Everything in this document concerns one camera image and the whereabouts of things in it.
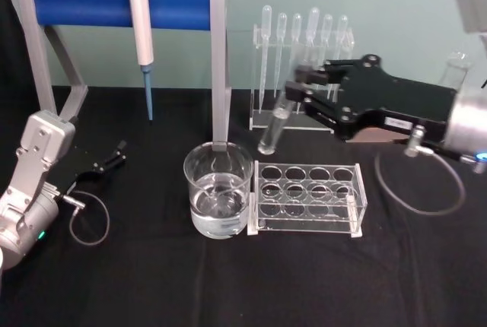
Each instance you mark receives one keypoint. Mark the clear acrylic test tube rack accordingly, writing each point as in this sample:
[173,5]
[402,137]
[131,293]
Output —
[308,220]

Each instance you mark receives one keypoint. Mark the clear acrylic dropper rack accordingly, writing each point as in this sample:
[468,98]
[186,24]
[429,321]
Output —
[266,119]

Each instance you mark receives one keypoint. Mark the white and blue pipette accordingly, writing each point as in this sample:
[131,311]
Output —
[140,30]

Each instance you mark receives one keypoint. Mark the clear glass test tube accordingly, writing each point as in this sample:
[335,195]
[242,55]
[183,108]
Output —
[272,129]

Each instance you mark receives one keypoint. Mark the glass beaker with water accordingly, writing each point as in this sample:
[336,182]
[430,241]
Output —
[218,205]

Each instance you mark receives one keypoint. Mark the clear glass vessel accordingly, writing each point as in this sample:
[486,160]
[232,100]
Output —
[454,72]

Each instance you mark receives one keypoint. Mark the grey stand with blue bar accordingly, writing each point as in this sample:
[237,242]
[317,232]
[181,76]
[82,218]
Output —
[76,0]

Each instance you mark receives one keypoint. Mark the clear plastic dropper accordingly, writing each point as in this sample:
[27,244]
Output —
[342,26]
[313,19]
[281,23]
[296,24]
[326,24]

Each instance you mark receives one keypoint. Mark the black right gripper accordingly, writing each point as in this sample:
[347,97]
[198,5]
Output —
[380,102]

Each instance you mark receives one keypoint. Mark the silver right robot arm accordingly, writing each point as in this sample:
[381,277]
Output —
[468,118]

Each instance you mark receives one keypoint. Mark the black table cloth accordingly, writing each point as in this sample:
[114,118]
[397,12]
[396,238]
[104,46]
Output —
[160,289]

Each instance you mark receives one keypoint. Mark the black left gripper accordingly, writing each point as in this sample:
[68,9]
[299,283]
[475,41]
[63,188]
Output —
[89,167]

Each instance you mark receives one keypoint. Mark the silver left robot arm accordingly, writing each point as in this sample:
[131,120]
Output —
[34,159]

